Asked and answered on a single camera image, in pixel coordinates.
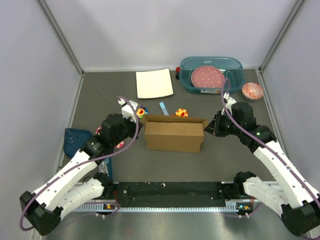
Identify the aluminium frame post left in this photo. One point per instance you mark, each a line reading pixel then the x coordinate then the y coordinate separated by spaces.
pixel 60 35

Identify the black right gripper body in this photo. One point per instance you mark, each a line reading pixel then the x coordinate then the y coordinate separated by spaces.
pixel 224 126

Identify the rainbow flower plush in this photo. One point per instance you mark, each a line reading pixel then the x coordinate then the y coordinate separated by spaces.
pixel 141 112

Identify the brown cardboard box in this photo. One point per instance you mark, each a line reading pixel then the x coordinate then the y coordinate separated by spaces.
pixel 174 133

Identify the pink dotted plate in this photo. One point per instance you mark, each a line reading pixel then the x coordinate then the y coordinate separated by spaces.
pixel 207 77

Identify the dark blue cloth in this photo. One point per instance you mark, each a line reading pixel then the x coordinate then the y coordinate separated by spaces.
pixel 74 139

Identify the blue highlighter marker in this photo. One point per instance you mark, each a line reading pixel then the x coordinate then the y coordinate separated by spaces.
pixel 164 109

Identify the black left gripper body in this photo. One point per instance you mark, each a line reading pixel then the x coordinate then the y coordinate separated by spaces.
pixel 129 129

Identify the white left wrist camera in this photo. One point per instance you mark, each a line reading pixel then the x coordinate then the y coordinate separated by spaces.
pixel 126 110

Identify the grey slotted cable duct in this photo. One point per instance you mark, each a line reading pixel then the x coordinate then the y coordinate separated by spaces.
pixel 229 207

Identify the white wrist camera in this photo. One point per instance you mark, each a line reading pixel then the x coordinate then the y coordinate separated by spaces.
pixel 126 110
pixel 229 101

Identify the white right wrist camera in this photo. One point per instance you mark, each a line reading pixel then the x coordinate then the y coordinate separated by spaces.
pixel 229 101

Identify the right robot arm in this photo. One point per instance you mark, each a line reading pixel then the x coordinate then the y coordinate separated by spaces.
pixel 298 204

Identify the yellow orange sunflower plush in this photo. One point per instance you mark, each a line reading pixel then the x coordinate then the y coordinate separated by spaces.
pixel 181 113

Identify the white square plate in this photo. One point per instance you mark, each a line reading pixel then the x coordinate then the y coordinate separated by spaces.
pixel 154 84

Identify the red capped small bottle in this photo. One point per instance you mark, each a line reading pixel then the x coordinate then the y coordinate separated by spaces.
pixel 177 73

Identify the pink flower plush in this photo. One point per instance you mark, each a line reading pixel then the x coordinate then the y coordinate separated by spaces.
pixel 97 132
pixel 120 145

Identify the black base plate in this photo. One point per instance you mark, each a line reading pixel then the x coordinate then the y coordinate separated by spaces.
pixel 213 189

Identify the aluminium frame post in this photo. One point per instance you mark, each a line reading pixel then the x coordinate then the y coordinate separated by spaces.
pixel 60 35
pixel 280 36

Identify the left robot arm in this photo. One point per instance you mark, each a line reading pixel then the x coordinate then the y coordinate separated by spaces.
pixel 45 207

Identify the red patterned bowl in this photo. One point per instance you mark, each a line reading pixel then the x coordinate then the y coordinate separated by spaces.
pixel 252 91

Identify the teal plastic basin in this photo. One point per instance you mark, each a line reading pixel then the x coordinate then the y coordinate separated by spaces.
pixel 231 68

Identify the aluminium frame post right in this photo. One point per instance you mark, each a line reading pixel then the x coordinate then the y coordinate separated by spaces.
pixel 280 36

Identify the blue packet under arm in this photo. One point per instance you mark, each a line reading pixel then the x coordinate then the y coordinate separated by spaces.
pixel 106 167

